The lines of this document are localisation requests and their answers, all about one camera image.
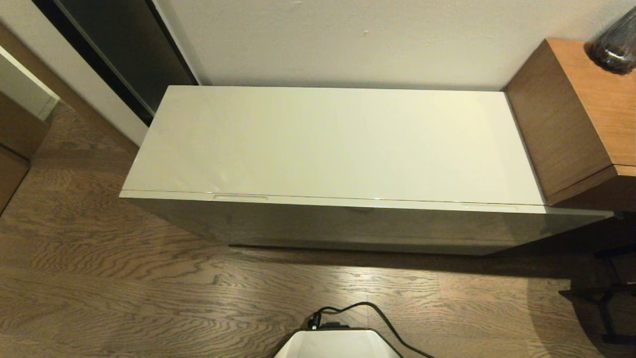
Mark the beige glossy cabinet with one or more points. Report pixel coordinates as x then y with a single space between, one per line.
323 139

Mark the dark door panel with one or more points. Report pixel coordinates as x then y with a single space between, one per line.
124 44

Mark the brown wooden desk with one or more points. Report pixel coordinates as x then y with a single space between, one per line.
571 124

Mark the wooden cabinet with white top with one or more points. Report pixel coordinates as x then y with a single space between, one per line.
20 129

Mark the black metal stand legs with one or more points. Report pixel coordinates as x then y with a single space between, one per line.
603 298

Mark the dark glass vase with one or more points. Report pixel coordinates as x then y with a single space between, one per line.
618 49

